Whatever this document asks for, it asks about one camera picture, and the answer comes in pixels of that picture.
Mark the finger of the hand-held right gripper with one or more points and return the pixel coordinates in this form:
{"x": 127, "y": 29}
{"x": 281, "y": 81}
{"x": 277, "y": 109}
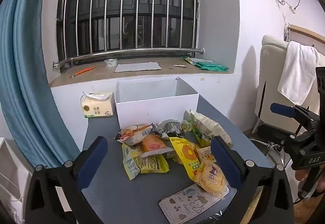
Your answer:
{"x": 308, "y": 156}
{"x": 283, "y": 109}

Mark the silver snack packet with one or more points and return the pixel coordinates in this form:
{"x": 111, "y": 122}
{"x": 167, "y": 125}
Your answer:
{"x": 168, "y": 127}

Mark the stainless steel window guard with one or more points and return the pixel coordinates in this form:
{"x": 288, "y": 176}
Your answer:
{"x": 162, "y": 49}

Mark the blue curtain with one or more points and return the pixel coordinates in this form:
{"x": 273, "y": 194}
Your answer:
{"x": 25, "y": 61}

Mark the white and orange snack packet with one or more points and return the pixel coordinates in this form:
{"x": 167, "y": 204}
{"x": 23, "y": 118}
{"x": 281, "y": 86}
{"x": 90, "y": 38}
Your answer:
{"x": 134, "y": 134}

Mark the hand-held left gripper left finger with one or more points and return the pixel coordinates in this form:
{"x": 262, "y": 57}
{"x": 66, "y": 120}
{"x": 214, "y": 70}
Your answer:
{"x": 93, "y": 161}

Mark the person's right hand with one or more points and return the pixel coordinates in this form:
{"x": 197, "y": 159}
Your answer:
{"x": 302, "y": 175}

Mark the small orange-yellow snack packet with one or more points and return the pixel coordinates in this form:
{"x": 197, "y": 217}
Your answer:
{"x": 205, "y": 154}

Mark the small metal pen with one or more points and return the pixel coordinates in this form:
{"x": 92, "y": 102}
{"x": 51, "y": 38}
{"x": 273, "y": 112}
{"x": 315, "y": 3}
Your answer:
{"x": 180, "y": 65}

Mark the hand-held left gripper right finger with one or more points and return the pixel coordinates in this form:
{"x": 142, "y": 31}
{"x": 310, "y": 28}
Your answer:
{"x": 226, "y": 161}

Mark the yellow cartoon snack packet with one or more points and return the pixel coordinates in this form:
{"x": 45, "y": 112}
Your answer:
{"x": 210, "y": 175}

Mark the tape roll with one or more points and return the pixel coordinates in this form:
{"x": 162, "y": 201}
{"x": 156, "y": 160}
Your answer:
{"x": 111, "y": 62}

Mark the cream folding chair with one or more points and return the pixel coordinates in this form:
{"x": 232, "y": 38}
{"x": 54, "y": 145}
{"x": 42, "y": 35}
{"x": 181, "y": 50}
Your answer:
{"x": 270, "y": 82}

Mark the tissue pack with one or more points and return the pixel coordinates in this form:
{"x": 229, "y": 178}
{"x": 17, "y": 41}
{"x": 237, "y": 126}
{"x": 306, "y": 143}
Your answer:
{"x": 97, "y": 107}

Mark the green and white snack packet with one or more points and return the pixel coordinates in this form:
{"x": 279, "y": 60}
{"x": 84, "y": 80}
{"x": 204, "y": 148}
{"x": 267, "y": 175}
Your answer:
{"x": 212, "y": 127}

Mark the white cardboard sheet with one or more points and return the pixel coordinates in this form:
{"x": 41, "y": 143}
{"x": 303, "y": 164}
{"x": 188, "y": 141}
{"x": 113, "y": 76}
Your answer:
{"x": 138, "y": 66}

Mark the yellow-green snack packet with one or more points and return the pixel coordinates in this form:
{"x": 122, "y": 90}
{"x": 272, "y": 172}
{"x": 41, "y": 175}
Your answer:
{"x": 129, "y": 163}
{"x": 152, "y": 163}

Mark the pale green plastic packet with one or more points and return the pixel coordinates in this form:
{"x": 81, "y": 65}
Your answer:
{"x": 194, "y": 60}

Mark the round metal stool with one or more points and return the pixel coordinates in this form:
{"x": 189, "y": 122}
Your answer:
{"x": 273, "y": 153}

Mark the wooden frame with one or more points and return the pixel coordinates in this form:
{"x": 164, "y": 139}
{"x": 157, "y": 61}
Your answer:
{"x": 309, "y": 32}

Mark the green wipes pack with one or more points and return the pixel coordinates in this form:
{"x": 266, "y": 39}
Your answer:
{"x": 214, "y": 66}

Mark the white towel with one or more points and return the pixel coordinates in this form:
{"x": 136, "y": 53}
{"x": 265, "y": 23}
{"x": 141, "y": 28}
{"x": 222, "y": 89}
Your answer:
{"x": 299, "y": 71}

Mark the white cardboard box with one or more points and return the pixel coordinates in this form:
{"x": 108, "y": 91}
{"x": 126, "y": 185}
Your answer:
{"x": 152, "y": 109}

